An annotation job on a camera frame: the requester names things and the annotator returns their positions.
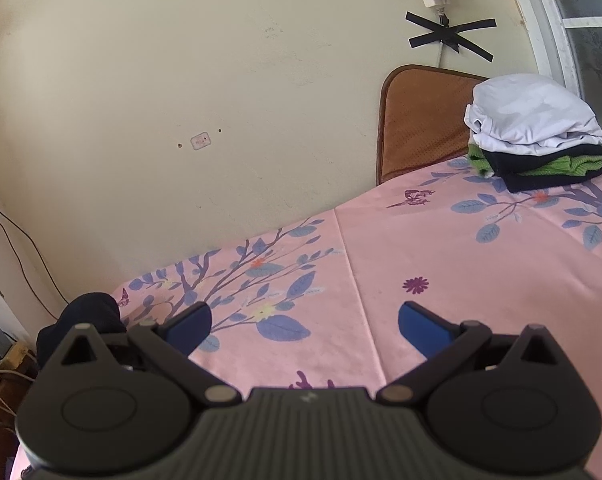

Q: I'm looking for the dark navy knit cloth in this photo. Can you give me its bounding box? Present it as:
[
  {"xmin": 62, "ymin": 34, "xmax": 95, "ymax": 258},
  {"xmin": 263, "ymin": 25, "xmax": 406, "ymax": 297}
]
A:
[{"xmin": 36, "ymin": 292, "xmax": 129, "ymax": 371}]

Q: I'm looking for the pink floral bed sheet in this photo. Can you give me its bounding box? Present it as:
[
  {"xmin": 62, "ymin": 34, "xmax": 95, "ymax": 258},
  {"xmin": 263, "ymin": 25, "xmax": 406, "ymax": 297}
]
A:
[{"xmin": 11, "ymin": 150, "xmax": 602, "ymax": 480}]

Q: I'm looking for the grey adapter cable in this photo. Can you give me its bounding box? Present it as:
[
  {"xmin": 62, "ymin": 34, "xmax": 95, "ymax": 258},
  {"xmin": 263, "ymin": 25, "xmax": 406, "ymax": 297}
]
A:
[{"xmin": 433, "ymin": 5, "xmax": 447, "ymax": 69}]

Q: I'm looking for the folded white garment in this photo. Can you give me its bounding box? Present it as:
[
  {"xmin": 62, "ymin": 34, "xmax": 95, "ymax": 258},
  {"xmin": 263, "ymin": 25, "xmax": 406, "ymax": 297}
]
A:
[{"xmin": 464, "ymin": 73, "xmax": 602, "ymax": 157}]

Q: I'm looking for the folded black garment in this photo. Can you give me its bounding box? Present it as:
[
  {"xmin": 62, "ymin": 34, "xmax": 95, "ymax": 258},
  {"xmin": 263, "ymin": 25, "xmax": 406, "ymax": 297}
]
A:
[{"xmin": 483, "ymin": 143, "xmax": 602, "ymax": 194}]

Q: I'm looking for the white framed window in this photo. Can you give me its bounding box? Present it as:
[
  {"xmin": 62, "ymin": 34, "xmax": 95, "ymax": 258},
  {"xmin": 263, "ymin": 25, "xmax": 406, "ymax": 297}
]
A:
[{"xmin": 498, "ymin": 0, "xmax": 602, "ymax": 113}]

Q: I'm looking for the thin dark wall cable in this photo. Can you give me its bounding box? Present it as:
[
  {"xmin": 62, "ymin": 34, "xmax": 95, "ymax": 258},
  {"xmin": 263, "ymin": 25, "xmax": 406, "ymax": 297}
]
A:
[{"xmin": 0, "ymin": 184, "xmax": 70, "ymax": 313}]

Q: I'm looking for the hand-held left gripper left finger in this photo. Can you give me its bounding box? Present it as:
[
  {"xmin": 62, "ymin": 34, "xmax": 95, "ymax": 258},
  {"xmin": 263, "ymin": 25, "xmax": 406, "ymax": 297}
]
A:
[{"xmin": 46, "ymin": 301, "xmax": 243, "ymax": 407}]

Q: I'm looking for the brown mat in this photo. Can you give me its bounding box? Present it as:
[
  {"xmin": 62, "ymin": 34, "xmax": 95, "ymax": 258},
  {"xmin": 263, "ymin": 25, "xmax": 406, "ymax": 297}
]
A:
[{"xmin": 376, "ymin": 64, "xmax": 492, "ymax": 187}]

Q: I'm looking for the black tape strip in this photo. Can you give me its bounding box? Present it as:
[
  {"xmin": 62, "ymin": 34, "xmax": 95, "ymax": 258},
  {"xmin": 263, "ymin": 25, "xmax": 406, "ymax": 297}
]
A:
[
  {"xmin": 409, "ymin": 18, "xmax": 497, "ymax": 51},
  {"xmin": 406, "ymin": 10, "xmax": 495, "ymax": 63}
]

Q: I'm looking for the folded green garment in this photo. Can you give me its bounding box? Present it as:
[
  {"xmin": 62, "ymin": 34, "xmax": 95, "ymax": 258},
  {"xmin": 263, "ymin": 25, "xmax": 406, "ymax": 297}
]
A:
[{"xmin": 467, "ymin": 144, "xmax": 602, "ymax": 179}]

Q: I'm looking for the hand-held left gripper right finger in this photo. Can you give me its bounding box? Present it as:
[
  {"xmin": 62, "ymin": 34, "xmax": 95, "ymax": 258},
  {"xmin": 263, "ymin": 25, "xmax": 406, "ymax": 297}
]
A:
[{"xmin": 376, "ymin": 301, "xmax": 578, "ymax": 407}]

